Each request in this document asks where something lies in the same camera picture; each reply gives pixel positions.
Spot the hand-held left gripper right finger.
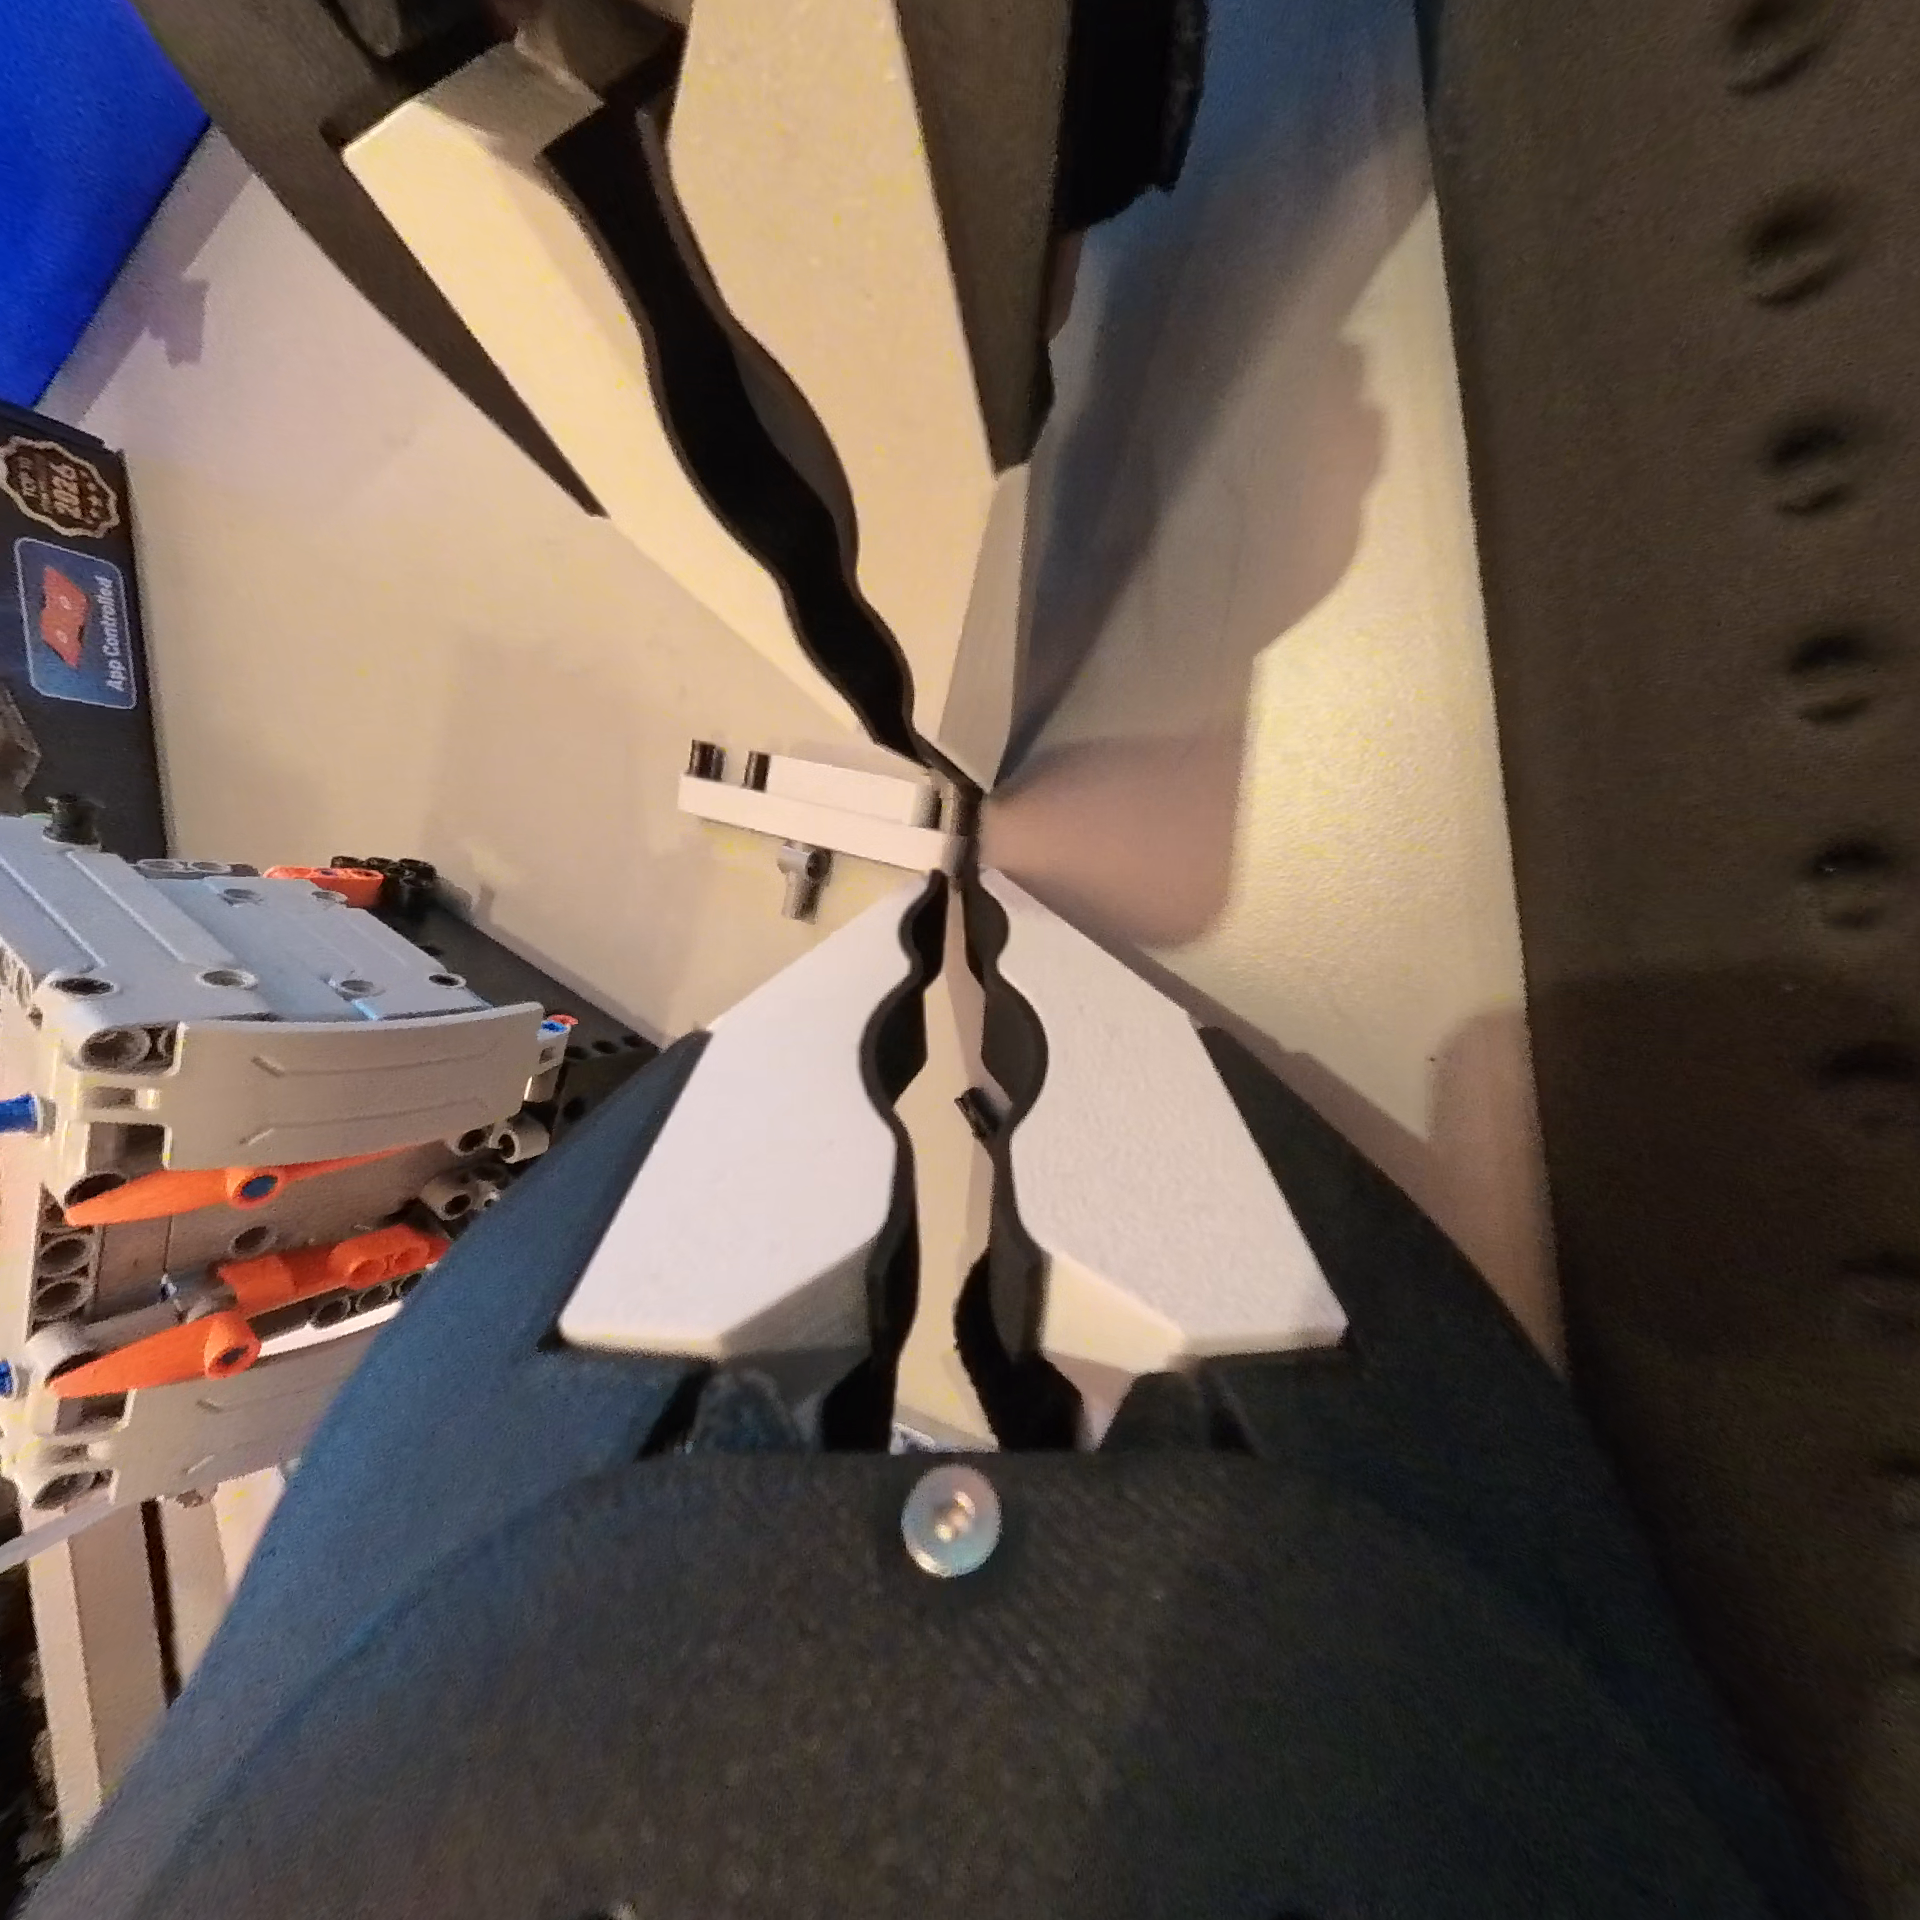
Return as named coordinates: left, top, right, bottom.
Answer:
left=961, top=864, right=1352, bottom=1449

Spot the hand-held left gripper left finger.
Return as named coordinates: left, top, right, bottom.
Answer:
left=555, top=871, right=958, bottom=1449

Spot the short grey beam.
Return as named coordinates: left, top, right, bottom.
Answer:
left=745, top=751, right=943, bottom=828

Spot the dark toy kit box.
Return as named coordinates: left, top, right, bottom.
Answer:
left=0, top=398, right=171, bottom=867

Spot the black perforated mat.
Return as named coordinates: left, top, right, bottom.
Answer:
left=1422, top=0, right=1920, bottom=1920

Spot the long grey beam with pins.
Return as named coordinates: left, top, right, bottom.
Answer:
left=675, top=738, right=982, bottom=875

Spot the grey orange toy model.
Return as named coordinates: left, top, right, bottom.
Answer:
left=0, top=796, right=672, bottom=1521

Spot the blue plastic bin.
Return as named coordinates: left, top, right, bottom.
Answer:
left=0, top=0, right=216, bottom=417

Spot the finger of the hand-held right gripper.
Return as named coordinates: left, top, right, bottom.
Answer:
left=343, top=36, right=969, bottom=798
left=663, top=0, right=1056, bottom=800

